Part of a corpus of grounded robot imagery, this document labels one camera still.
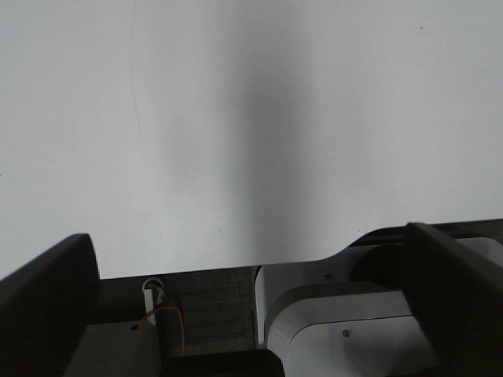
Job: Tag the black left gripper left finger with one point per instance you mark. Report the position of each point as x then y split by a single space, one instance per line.
46 306

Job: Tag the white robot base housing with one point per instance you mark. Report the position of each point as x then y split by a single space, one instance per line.
346 315

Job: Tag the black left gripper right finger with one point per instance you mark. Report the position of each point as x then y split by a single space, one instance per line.
455 295

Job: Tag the white bracket with screw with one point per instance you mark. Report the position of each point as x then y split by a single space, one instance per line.
153 290

